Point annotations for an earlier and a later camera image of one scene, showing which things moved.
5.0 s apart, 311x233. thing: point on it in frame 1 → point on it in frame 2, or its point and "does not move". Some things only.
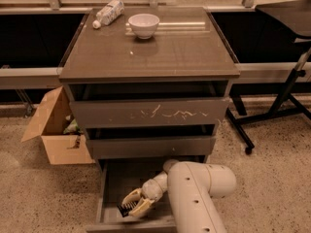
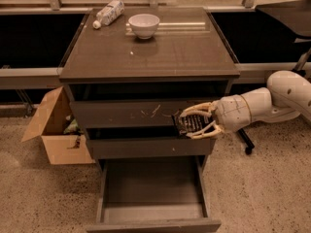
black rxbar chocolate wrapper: [125, 208] → [187, 124]
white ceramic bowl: [144, 25] does not move
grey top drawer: [151, 113] does not move
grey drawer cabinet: [150, 84] does not move
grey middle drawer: [152, 147] does not move
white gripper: [150, 190] → [230, 113]
